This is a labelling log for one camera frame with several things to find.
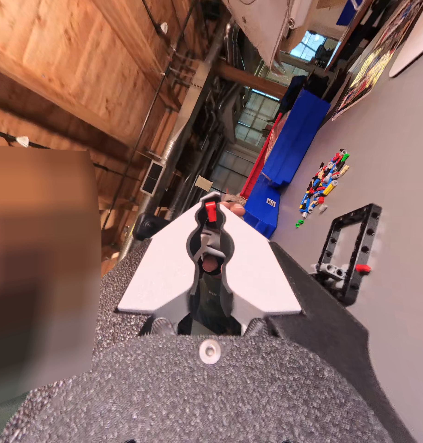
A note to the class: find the person's right hand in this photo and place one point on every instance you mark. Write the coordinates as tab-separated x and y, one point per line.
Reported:
209	264

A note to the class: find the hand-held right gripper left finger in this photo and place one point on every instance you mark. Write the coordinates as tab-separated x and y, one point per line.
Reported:
156	273

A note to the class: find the wooden support post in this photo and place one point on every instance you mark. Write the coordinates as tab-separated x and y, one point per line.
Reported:
249	79

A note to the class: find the silver ventilation duct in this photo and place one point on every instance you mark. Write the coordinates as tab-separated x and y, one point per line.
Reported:
170	148

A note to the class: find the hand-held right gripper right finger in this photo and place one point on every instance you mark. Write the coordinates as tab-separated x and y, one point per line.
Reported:
260	273

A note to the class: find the long red lego pin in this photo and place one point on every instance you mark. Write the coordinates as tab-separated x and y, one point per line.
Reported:
210	211

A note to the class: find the red plastic bin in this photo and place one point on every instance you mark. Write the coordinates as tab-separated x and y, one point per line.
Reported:
261	159

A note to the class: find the blue plastic bin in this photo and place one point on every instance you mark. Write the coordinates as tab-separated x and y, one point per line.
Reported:
263	211
294	138

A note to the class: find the black lego frame assembly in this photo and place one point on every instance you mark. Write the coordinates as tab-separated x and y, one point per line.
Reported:
350	252

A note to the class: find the lego instruction booklet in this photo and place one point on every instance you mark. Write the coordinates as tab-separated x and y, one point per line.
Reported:
367	69

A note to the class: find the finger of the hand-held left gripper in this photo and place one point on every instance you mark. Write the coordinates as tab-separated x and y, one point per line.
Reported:
211	197
208	244

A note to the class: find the white lamp stand base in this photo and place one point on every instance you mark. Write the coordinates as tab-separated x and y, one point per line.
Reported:
414	38

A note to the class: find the person's left hand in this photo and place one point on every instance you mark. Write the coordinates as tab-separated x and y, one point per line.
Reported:
236	209

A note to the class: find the pile of small lego pieces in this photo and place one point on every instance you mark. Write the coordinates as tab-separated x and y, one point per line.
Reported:
324	183

